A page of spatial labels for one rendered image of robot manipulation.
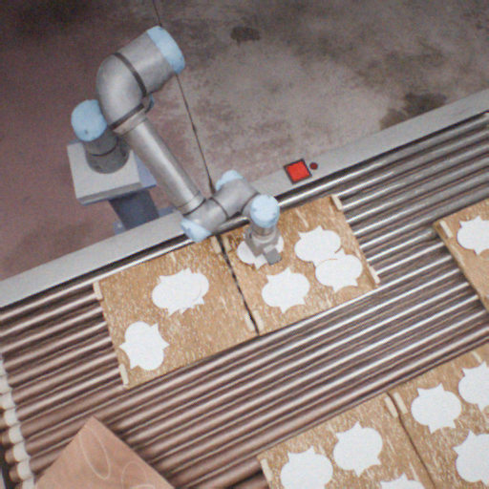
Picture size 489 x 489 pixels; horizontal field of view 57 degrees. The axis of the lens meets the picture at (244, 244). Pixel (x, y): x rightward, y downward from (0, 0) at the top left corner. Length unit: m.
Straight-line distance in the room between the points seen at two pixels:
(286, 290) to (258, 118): 1.62
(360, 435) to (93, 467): 0.72
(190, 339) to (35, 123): 2.02
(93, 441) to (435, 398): 0.95
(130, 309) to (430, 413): 0.93
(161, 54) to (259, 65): 1.99
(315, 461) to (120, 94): 1.07
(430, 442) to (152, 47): 1.27
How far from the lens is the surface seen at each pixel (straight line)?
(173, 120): 2.86
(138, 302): 1.45
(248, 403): 1.39
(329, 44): 3.27
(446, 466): 1.50
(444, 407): 1.49
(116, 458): 1.32
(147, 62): 1.13
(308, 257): 1.45
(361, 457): 1.41
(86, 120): 1.51
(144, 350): 1.41
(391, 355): 1.47
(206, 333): 1.40
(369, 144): 1.72
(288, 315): 1.41
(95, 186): 1.65
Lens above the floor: 2.31
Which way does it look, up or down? 70 degrees down
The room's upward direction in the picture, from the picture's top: 1 degrees clockwise
